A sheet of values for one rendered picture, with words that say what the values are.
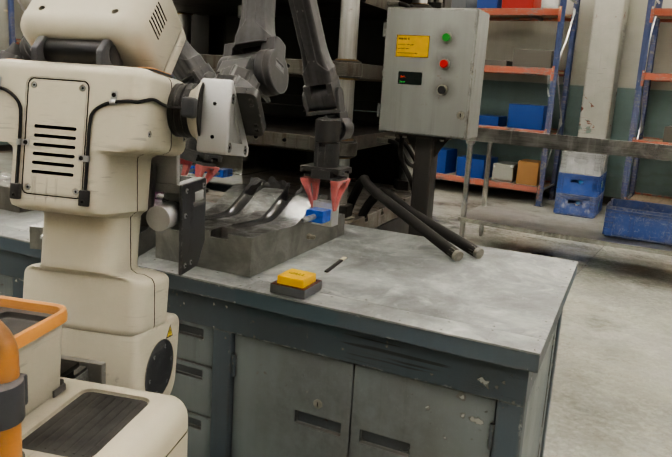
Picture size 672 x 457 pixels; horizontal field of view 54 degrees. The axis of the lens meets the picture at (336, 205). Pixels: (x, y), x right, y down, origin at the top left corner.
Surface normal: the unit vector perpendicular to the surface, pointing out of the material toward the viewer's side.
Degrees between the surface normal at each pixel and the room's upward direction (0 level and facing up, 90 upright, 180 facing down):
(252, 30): 68
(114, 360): 82
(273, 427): 90
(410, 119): 90
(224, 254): 90
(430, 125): 90
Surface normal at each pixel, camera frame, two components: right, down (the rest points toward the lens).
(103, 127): -0.20, 0.04
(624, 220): -0.48, 0.17
